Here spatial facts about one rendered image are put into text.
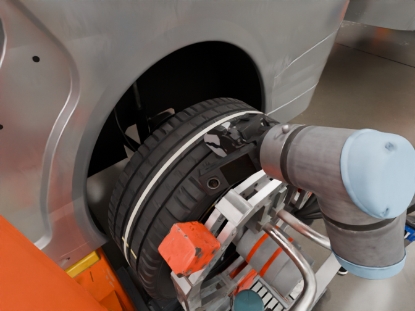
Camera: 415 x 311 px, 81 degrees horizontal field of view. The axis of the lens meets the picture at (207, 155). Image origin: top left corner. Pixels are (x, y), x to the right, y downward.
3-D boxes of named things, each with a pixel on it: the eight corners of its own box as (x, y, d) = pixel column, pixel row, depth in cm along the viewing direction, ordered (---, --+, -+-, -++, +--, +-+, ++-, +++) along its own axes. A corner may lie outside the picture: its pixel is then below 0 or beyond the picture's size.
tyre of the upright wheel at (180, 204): (191, 51, 58) (62, 261, 68) (269, 91, 46) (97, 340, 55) (272, 130, 113) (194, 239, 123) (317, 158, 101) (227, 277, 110)
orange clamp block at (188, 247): (199, 219, 55) (173, 221, 47) (223, 245, 51) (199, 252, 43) (183, 243, 56) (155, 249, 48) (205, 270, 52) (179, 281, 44)
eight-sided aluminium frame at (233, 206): (279, 220, 109) (318, 123, 70) (291, 231, 105) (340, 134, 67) (181, 313, 84) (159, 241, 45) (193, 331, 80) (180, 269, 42)
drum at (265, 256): (255, 224, 85) (261, 201, 75) (308, 272, 74) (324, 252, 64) (226, 250, 79) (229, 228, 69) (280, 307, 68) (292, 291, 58)
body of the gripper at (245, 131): (257, 141, 53) (304, 150, 42) (228, 165, 50) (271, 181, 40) (243, 110, 49) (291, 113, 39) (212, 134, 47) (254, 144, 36)
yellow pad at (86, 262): (86, 231, 94) (81, 225, 91) (101, 258, 87) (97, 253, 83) (49, 255, 88) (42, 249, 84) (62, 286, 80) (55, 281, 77)
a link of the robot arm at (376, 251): (411, 229, 38) (406, 166, 33) (404, 299, 31) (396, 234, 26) (344, 219, 44) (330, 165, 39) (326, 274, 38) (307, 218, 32)
